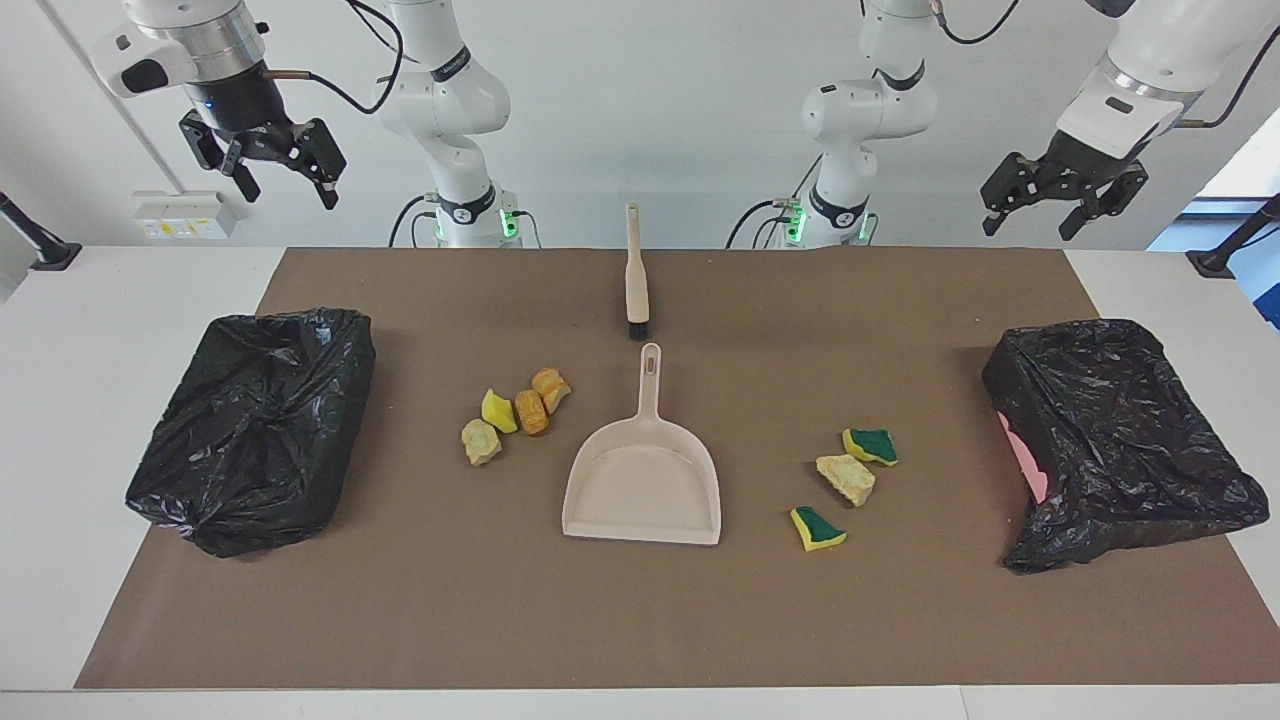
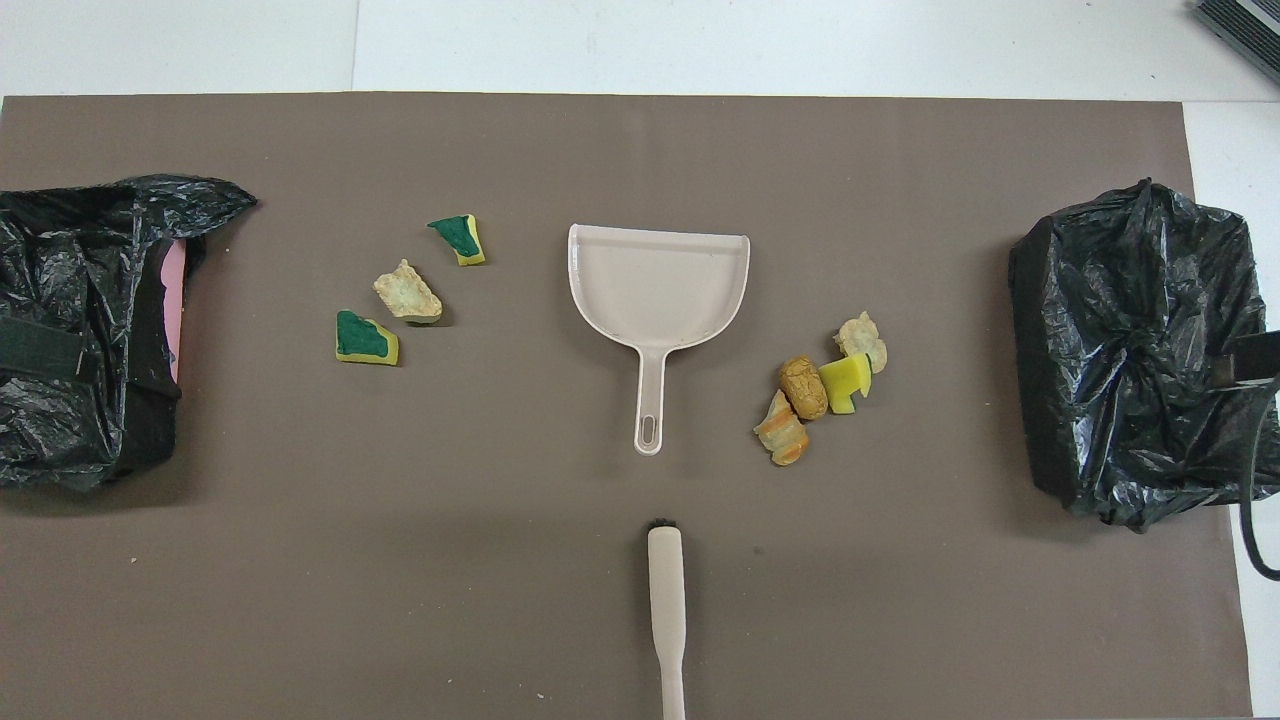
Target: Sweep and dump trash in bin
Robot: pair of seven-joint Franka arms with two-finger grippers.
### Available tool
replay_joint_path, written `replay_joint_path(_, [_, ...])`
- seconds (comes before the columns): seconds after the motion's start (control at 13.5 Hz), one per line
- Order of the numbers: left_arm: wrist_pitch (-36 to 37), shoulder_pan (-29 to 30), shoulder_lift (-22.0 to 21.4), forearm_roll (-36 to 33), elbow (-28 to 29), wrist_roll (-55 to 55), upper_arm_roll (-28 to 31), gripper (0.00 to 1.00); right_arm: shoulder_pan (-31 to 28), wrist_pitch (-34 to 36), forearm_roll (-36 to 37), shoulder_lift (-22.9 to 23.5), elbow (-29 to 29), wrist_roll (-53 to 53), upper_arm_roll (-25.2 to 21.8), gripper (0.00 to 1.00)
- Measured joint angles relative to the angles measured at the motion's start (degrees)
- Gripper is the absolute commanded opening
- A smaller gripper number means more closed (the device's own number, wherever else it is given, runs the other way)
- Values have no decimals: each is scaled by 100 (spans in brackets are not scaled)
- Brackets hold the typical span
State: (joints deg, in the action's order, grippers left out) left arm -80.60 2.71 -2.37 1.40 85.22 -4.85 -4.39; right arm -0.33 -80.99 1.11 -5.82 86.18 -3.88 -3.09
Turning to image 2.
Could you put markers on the large green yellow sponge piece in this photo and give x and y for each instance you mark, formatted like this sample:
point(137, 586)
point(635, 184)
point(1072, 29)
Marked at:
point(362, 338)

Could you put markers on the beige ridged foam chunk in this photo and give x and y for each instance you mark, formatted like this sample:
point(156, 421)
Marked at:
point(408, 295)

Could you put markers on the pale cream foam chunk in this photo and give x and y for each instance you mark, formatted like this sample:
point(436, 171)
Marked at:
point(860, 335)

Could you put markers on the plain yellow sponge piece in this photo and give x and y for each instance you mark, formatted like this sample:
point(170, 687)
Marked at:
point(842, 382)

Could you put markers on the small green yellow sponge piece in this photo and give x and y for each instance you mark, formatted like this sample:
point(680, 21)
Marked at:
point(458, 238)

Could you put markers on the beige plastic dustpan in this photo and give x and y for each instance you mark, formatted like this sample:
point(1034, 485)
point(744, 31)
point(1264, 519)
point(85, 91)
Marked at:
point(655, 290)

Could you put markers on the beige hand brush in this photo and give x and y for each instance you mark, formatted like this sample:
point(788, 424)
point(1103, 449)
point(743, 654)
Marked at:
point(666, 580)

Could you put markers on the pink bin with black bag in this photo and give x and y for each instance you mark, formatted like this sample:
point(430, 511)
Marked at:
point(60, 260)

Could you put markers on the black bag lined bin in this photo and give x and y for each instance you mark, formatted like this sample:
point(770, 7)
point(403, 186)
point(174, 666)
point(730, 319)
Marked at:
point(1130, 330)

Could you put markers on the grey ribbed device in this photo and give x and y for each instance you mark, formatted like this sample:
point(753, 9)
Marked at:
point(1250, 25)

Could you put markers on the brown table mat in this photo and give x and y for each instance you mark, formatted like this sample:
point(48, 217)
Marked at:
point(500, 560)

